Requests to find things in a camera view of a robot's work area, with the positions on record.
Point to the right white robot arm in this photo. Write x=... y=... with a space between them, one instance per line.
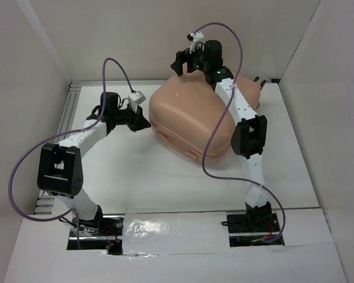
x=249 y=136

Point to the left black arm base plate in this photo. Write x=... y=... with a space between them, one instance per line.
x=108 y=238

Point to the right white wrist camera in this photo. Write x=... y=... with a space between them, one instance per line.
x=194 y=38

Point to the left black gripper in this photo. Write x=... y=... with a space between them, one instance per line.
x=138 y=121

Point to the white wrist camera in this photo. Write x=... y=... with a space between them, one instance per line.
x=194 y=38
x=136 y=99

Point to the pink suitcase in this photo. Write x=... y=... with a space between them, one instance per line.
x=184 y=112

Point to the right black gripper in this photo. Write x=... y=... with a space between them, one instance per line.
x=183 y=62

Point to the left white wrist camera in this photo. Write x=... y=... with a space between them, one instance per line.
x=136 y=99

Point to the white taped cover sheet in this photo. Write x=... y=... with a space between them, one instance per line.
x=175 y=233

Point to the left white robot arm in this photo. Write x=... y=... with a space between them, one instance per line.
x=60 y=171

